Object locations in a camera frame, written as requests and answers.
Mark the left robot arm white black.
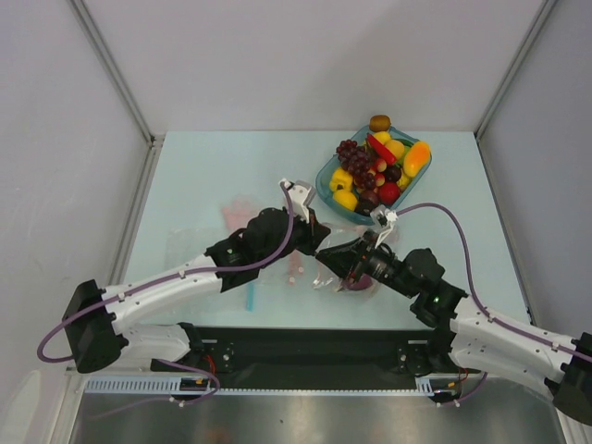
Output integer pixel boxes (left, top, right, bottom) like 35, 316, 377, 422
62, 208, 331, 374

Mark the purple cable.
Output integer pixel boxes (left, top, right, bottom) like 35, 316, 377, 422
396, 202, 592, 408
36, 184, 297, 408

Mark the red apple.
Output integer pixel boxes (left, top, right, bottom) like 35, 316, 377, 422
377, 182, 401, 206

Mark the dark red grape bunch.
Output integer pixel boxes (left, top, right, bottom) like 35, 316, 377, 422
336, 140, 376, 191

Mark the red chili pepper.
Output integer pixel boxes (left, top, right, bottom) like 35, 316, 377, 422
366, 133, 397, 165

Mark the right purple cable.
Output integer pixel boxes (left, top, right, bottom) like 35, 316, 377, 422
396, 202, 592, 408

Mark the left aluminium frame post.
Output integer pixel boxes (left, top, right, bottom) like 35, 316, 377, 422
68, 0, 156, 144

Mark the dark purple plum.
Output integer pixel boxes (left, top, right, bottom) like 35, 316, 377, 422
383, 165, 401, 182

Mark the clear zip bag pink zipper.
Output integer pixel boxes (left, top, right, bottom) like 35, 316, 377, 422
290, 214, 401, 292

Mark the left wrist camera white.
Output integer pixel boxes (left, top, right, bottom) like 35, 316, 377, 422
278, 179, 315, 223

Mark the right aluminium frame post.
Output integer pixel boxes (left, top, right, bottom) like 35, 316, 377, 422
474, 0, 559, 142

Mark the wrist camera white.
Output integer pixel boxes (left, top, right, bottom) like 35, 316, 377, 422
370, 205, 399, 248
278, 179, 315, 223

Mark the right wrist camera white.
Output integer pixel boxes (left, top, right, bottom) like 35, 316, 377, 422
370, 205, 399, 248

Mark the blue zipper bag strip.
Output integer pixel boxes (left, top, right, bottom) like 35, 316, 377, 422
245, 283, 255, 312

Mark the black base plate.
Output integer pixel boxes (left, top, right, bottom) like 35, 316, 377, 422
179, 324, 474, 388

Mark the white slotted cable duct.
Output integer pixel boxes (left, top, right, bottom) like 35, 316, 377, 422
84, 376, 462, 397

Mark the yellow lemon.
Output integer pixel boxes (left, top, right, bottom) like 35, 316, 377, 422
374, 131, 405, 160

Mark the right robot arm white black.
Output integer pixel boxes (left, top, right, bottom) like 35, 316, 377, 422
315, 239, 591, 425

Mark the aluminium frame post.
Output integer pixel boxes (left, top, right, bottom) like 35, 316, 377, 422
474, 0, 559, 142
68, 0, 156, 144

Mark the brown kiwi fruit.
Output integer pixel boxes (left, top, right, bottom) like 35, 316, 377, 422
368, 115, 391, 132

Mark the pink dotted zip bag stack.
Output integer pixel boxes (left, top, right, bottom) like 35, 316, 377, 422
165, 199, 296, 292

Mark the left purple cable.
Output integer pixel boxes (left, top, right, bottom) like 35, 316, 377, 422
36, 184, 297, 408

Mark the orange mango piece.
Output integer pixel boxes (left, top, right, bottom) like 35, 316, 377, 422
402, 141, 431, 178

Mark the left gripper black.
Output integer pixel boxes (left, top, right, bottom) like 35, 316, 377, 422
257, 205, 329, 269

